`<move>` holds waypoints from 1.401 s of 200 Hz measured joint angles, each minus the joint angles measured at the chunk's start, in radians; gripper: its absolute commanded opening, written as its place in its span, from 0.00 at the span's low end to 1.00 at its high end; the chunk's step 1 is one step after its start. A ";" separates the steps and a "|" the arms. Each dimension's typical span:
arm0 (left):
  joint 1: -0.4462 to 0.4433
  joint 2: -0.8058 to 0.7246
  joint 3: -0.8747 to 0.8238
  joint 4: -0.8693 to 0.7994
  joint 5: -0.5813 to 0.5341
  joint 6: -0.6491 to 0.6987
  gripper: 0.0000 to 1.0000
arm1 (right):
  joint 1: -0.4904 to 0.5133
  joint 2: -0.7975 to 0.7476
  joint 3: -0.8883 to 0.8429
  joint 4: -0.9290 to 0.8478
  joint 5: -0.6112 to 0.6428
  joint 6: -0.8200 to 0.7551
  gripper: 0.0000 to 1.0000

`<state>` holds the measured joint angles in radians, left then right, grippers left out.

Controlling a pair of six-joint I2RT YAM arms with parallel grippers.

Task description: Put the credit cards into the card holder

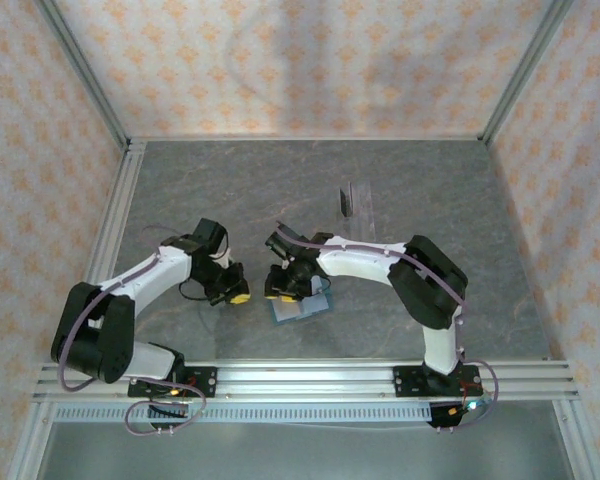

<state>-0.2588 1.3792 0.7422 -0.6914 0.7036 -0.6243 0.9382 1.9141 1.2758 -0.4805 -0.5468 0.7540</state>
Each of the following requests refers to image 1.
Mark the grey metal sheet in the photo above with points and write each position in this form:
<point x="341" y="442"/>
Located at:
<point x="305" y="452"/>

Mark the clear acrylic card stand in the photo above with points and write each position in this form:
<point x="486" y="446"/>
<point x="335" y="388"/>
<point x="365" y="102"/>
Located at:
<point x="362" y="210"/>

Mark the thin aluminium rear rail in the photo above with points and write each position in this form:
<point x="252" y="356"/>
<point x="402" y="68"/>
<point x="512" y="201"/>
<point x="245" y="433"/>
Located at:
<point x="305" y="137"/>

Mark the wide aluminium frame rail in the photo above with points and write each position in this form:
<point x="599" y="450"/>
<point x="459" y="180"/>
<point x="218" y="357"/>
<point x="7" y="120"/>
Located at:
<point x="305" y="380"/>

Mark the blue card holder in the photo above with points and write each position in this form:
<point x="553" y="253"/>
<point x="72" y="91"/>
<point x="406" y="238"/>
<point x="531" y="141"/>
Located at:
<point x="312" y="307"/>

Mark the aluminium frame post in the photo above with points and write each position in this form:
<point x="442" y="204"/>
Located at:
<point x="574" y="440"/>
<point x="526" y="70"/>
<point x="83" y="70"/>
<point x="34" y="440"/>

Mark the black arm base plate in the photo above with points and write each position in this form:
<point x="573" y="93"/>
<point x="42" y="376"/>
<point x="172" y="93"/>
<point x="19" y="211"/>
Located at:
<point x="202" y="375"/>
<point x="405" y="375"/>

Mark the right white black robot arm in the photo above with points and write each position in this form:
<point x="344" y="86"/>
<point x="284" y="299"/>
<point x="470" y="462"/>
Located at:
<point x="360" y="260"/>

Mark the aluminium side floor rail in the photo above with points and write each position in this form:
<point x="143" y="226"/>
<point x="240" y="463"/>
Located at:
<point x="107" y="250"/>

